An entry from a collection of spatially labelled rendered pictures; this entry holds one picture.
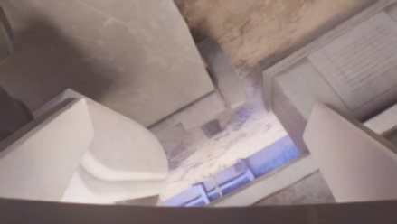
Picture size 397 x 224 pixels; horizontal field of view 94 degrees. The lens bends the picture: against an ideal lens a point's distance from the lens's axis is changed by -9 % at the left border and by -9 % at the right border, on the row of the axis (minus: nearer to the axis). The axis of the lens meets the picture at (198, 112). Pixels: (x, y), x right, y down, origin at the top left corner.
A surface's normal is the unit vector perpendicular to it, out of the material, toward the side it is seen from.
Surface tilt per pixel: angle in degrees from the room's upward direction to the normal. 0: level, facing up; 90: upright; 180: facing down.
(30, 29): 0
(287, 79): 90
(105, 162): 90
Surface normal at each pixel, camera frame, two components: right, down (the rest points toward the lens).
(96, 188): 0.87, -0.49
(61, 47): 0.43, 0.82
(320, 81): -0.33, -0.25
